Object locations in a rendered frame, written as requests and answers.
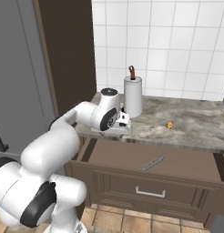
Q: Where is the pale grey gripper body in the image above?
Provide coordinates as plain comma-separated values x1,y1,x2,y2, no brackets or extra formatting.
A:
91,119,132,137

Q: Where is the brown wooden drawer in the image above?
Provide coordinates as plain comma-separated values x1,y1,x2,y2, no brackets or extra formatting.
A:
65,137,224,226

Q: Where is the white paper towel roll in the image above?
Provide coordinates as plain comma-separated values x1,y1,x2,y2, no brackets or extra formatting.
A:
123,75,144,119

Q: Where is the brown paper towel holder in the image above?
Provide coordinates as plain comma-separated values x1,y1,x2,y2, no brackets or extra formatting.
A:
127,65,137,81

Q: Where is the dark brown tall cabinet panel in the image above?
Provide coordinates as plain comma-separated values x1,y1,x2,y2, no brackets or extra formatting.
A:
33,0,97,118

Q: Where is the grey fridge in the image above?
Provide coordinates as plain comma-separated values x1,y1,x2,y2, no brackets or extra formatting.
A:
0,0,57,157

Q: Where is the grey appliance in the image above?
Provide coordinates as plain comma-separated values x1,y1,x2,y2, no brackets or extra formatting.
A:
210,214,224,233

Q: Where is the silver drawer handle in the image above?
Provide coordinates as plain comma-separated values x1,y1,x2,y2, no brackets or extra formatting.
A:
135,185,167,199

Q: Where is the black fridge handle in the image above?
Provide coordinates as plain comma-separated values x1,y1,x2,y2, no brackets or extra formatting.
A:
0,127,10,153

